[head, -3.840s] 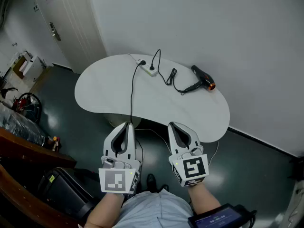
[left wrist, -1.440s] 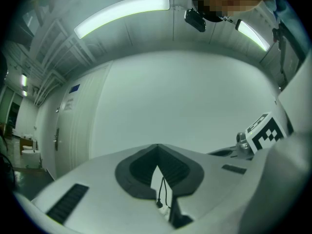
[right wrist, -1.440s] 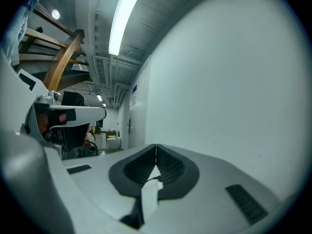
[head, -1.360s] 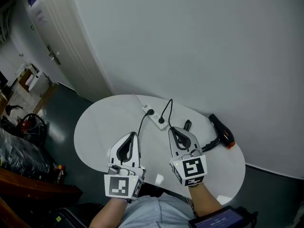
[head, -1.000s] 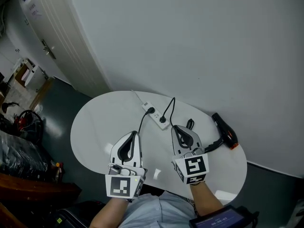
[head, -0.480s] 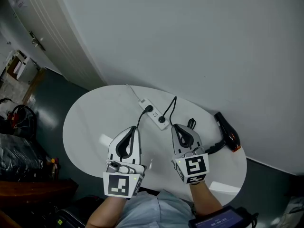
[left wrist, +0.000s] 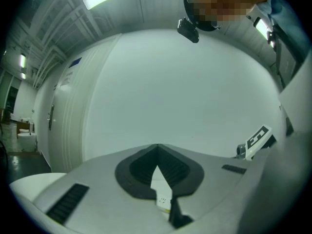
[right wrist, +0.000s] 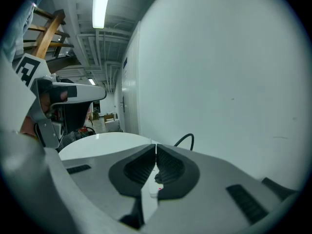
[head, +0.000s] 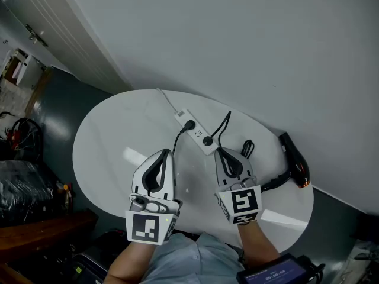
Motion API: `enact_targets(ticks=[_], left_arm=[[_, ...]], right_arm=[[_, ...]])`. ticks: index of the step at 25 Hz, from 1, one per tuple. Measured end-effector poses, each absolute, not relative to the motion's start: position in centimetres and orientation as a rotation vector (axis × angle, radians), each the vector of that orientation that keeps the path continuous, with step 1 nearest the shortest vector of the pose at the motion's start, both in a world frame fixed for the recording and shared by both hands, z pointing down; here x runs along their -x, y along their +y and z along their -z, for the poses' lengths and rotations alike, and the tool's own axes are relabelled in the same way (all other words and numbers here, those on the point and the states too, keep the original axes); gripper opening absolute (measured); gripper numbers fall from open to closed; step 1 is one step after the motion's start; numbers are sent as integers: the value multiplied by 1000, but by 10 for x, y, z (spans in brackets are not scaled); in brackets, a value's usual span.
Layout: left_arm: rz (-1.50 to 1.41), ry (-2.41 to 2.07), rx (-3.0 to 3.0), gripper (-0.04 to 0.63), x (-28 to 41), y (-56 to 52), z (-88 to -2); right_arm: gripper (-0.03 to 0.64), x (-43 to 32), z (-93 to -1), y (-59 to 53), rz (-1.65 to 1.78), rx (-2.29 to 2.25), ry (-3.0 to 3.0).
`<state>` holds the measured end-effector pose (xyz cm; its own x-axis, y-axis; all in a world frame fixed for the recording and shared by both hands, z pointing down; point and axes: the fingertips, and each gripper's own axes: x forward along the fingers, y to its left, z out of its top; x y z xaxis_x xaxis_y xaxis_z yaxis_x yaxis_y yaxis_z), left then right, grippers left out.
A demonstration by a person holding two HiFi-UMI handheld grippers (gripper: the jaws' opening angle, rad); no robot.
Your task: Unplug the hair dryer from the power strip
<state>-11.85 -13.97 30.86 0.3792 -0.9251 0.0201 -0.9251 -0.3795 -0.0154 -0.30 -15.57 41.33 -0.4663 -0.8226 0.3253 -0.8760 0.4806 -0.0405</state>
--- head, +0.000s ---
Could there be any white power strip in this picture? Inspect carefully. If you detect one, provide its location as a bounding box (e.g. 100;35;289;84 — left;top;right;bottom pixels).
174;108;219;156

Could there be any dark brown wooden counter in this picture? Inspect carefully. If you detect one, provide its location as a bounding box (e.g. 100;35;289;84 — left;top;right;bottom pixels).
0;210;99;263

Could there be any long black power cable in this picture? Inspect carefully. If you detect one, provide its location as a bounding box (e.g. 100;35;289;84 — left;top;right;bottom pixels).
171;127;188;156

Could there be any person's left forearm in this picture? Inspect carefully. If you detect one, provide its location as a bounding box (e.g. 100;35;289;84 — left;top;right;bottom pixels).
103;241;158;284

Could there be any metal door handle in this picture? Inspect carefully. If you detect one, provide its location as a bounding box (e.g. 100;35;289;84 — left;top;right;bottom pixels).
25;24;49;47

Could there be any red black cable tangle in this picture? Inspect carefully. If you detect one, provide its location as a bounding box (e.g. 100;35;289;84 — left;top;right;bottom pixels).
5;117;45;159

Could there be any small red yellow bottle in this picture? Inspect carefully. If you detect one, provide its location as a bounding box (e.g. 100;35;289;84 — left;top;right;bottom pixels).
56;182;73;209

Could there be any person's light blue shirt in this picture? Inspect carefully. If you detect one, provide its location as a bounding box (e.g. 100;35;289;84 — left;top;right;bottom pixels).
142;231;246;284

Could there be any black case with yellow label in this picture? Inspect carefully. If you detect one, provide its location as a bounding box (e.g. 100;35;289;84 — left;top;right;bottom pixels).
70;231;125;284

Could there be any open cardboard box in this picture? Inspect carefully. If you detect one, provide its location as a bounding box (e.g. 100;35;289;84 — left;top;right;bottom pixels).
2;49;29;84

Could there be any person's right forearm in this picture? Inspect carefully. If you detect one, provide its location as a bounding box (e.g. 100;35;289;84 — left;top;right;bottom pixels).
236;220;281;269

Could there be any black wrist screen device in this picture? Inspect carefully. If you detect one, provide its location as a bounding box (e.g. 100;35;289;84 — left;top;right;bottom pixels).
236;253;326;284

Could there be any white power strip cable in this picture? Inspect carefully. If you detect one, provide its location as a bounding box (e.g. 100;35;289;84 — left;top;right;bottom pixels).
155;87;180;114

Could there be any white door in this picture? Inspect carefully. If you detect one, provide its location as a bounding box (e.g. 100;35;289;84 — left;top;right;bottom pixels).
0;0;134;96

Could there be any black orange hair dryer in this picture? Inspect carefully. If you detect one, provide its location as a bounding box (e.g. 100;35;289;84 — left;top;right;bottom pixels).
259;131;311;192

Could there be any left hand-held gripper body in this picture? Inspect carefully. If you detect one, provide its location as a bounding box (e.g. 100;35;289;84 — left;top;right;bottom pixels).
124;192;182;245

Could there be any plastic wrapped bundle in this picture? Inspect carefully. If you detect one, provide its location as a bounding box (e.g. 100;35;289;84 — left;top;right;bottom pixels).
0;160;57;218

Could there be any white equipment with cables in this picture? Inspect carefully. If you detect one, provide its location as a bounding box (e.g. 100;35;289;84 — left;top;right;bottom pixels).
340;238;379;284

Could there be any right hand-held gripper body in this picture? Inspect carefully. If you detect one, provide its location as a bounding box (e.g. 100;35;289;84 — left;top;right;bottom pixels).
214;176;263;225

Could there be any white box appliance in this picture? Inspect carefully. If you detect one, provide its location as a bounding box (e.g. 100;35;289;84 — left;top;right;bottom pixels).
16;54;47;90

